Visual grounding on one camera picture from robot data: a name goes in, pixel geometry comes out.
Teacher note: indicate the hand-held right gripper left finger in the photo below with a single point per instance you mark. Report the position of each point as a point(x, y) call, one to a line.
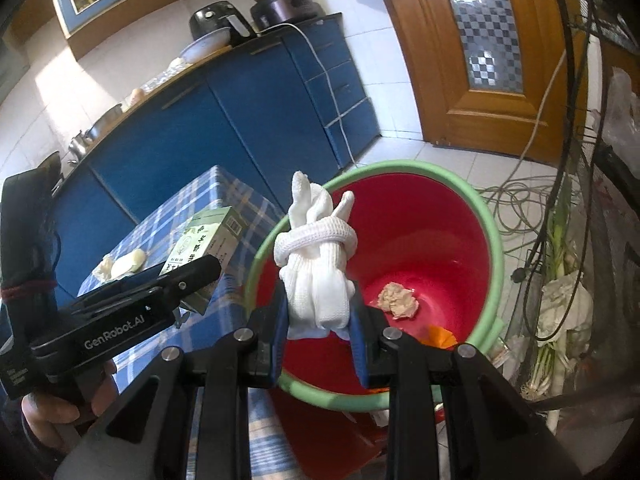
point(279, 360)

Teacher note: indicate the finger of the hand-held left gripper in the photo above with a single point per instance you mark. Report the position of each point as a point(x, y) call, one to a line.
point(192, 275)

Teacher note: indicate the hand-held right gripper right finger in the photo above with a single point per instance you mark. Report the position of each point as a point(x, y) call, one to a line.
point(359, 355)

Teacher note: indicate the green cardboard box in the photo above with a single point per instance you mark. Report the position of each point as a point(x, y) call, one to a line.
point(200, 240)

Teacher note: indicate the white item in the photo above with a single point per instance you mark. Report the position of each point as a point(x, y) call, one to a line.
point(129, 264)

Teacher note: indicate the brown paper ball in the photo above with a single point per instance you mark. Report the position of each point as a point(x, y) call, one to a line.
point(397, 301)

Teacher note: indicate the small orange rag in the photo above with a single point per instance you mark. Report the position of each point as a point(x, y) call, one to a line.
point(442, 337)

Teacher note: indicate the white knotted glove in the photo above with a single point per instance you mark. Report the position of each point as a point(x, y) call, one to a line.
point(315, 270)

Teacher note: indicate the red basin with green rim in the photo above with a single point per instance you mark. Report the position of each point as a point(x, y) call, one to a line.
point(425, 230)

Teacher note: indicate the person's left hand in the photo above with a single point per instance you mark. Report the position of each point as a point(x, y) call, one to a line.
point(50, 420)

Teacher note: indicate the blue plaid tablecloth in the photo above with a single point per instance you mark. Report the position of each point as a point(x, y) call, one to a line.
point(165, 220)

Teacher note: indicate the blue kitchen base cabinet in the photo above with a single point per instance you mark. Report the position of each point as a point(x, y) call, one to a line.
point(225, 120)

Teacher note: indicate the steel kettle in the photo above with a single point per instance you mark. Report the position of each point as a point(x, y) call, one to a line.
point(80, 147)

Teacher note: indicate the steel basin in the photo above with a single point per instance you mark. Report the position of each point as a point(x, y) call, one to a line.
point(105, 122)

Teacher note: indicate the black plug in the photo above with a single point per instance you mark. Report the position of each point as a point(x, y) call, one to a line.
point(520, 275)

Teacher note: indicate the cluster of eggs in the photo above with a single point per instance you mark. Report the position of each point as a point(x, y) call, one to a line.
point(136, 95)

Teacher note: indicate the clear glass dishes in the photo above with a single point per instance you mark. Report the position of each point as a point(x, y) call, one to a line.
point(157, 80)

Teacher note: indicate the white crumpled plastic bag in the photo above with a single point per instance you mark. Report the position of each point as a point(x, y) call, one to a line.
point(565, 300)

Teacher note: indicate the white bowl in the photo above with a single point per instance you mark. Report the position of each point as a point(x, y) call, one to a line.
point(205, 45)

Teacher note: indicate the green onions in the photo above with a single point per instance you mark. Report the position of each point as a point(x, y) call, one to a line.
point(559, 230)

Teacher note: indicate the black air fryer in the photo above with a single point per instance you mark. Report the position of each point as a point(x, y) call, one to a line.
point(215, 22)

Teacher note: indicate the wooden door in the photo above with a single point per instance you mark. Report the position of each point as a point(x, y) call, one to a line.
point(435, 85)

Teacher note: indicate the dark rice cooker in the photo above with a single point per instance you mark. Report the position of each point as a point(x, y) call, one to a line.
point(285, 7)

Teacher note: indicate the clear plastic bag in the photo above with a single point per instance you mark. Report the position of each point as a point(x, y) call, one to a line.
point(622, 110)

